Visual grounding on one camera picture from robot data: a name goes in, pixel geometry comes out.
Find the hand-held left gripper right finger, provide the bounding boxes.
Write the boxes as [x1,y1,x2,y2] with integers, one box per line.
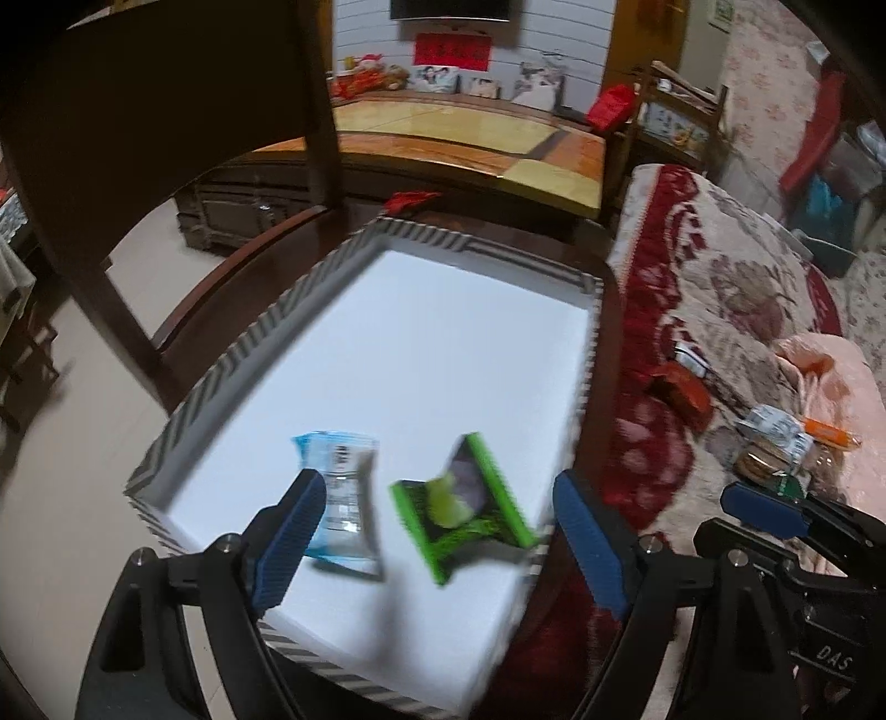
[552,469,804,720]

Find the large tilted photo frame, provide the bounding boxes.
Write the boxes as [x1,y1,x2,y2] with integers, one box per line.
[512,59,567,110]

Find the red wall banner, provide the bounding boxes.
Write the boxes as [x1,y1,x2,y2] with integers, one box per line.
[414,32,494,70]

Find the pink floral cloth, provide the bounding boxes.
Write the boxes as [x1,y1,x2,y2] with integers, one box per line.
[720,0,832,174]

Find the dark wooden chair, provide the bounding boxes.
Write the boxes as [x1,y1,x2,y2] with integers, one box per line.
[0,0,624,720]

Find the wide photo frame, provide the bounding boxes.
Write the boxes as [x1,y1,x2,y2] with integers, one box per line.
[413,64,459,94]

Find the peach plastic bag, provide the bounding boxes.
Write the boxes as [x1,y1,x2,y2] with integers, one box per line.
[775,332,873,416]

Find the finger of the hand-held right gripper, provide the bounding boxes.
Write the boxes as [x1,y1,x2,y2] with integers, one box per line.
[720,483,886,555]
[694,516,804,575]

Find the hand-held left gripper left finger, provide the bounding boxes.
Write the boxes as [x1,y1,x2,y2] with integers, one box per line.
[75,469,328,720]

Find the wooden rack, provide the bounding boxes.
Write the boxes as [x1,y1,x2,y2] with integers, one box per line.
[626,62,731,174]

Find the plush toys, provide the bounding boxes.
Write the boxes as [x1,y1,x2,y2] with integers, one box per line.
[331,54,409,98]

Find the striped white cardboard box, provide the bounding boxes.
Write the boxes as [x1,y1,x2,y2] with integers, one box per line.
[125,216,603,717]

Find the black television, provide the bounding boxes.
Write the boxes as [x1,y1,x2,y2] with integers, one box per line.
[389,0,520,22]

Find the blue plastic bag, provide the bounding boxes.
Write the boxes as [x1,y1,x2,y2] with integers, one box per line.
[806,176,846,223]

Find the wooden coffee table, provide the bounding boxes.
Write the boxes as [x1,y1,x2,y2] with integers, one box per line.
[173,93,610,257]

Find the bright green snack packet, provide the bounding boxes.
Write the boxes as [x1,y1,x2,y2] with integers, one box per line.
[389,433,539,588]

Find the red gift bag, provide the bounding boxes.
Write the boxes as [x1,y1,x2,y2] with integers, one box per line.
[588,84,638,132]

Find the white green biscuit packet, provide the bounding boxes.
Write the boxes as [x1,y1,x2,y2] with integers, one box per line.
[734,405,818,482]

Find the yellow wooden door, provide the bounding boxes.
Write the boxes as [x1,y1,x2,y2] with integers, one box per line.
[602,0,735,119]

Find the blue white snack packet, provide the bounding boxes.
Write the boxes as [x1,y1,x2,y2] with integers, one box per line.
[291,430,384,579]

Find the orange stick packet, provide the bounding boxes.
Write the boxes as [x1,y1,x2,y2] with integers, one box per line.
[803,417,863,448]

